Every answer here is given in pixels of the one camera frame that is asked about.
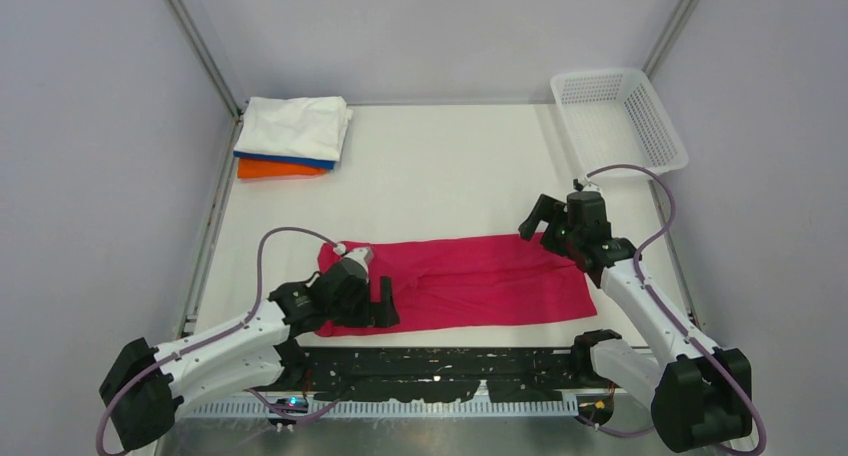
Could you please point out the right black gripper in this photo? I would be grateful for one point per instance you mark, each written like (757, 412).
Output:
(550, 210)

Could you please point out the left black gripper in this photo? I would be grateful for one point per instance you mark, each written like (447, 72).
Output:
(373, 314)

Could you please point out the pink t shirt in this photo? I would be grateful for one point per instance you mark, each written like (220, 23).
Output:
(496, 280)

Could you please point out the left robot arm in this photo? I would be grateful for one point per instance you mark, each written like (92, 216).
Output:
(148, 388)

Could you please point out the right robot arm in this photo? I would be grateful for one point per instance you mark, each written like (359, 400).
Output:
(698, 394)

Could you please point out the white plastic basket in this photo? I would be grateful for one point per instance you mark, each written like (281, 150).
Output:
(614, 116)

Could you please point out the blue folded t shirt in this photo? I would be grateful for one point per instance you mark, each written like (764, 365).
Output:
(314, 163)

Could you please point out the white folded t shirt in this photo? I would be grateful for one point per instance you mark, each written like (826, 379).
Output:
(304, 128)

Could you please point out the orange folded t shirt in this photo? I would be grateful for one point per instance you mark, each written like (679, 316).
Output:
(258, 169)

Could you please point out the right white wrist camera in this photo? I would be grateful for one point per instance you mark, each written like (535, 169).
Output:
(585, 186)

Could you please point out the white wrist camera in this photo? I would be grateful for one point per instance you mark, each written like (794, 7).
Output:
(356, 262)
(585, 186)

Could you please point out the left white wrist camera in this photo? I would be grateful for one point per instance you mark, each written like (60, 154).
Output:
(356, 262)

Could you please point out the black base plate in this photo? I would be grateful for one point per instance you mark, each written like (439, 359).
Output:
(438, 375)

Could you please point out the aluminium frame rail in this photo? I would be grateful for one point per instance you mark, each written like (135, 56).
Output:
(298, 405)

